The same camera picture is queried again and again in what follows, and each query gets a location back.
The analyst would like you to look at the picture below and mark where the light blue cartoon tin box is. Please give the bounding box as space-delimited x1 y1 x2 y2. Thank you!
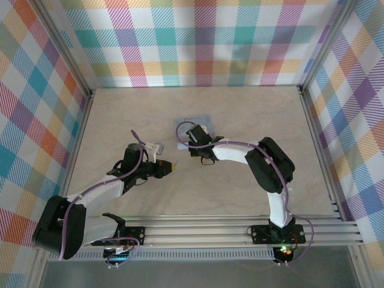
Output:
173 115 217 151

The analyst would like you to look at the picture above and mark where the aluminium side rail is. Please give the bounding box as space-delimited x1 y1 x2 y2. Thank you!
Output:
53 89 97 224
298 86 346 223

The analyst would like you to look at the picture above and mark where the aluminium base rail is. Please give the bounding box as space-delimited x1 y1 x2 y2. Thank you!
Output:
71 214 365 250

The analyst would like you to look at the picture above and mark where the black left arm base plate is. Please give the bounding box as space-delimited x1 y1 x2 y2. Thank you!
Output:
89 225 147 247

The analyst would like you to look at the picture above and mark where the grey slotted cable duct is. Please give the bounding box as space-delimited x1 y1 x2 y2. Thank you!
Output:
47 248 277 262

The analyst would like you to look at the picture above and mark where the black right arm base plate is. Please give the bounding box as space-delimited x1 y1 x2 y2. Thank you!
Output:
250 224 306 244

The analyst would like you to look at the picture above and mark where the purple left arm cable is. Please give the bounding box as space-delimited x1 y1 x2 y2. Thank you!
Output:
58 129 151 269

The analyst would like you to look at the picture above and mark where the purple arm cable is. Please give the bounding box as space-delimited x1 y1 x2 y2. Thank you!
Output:
58 129 151 269
175 119 315 267

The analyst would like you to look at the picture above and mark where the aluminium frame post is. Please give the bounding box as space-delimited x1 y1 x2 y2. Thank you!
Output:
296 0 355 94
35 0 97 100

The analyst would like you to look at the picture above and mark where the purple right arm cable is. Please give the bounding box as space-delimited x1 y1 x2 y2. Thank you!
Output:
175 119 315 267

